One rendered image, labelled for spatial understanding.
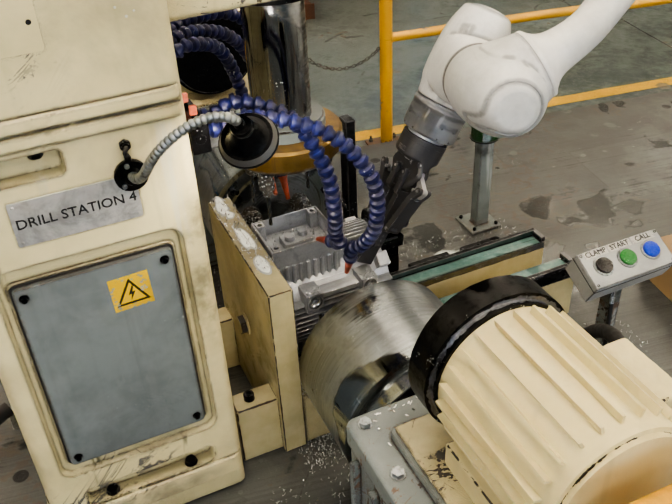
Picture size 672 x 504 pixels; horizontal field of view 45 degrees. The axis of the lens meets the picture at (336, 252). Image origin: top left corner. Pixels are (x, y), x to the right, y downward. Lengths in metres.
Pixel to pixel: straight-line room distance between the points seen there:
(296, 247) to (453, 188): 0.88
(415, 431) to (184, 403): 0.41
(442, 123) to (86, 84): 0.55
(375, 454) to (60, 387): 0.44
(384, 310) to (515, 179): 1.09
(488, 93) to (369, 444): 0.46
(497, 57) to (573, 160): 1.20
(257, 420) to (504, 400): 0.68
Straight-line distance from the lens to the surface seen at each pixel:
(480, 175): 1.88
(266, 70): 1.16
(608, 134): 2.43
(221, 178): 1.53
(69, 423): 1.20
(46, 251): 1.03
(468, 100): 1.08
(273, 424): 1.39
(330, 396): 1.13
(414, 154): 1.26
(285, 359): 1.29
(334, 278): 1.35
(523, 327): 0.82
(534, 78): 1.07
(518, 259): 1.70
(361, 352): 1.09
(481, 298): 0.84
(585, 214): 2.05
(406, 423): 0.96
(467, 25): 1.23
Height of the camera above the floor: 1.89
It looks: 36 degrees down
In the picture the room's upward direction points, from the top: 3 degrees counter-clockwise
